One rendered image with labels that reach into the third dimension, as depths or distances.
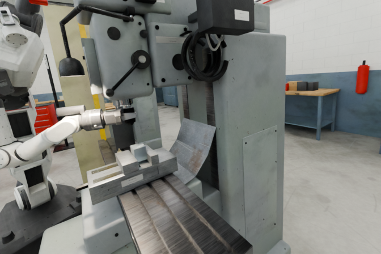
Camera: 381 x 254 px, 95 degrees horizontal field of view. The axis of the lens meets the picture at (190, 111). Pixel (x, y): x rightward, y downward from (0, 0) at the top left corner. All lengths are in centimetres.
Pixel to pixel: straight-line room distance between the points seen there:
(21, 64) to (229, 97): 91
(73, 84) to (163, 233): 217
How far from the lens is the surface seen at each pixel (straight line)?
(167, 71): 76
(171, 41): 79
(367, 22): 454
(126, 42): 74
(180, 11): 86
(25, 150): 93
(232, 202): 103
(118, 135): 120
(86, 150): 265
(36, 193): 157
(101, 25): 74
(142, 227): 63
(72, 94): 252
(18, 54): 108
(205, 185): 109
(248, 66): 91
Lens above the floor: 138
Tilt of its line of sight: 11 degrees down
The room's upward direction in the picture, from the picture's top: 5 degrees counter-clockwise
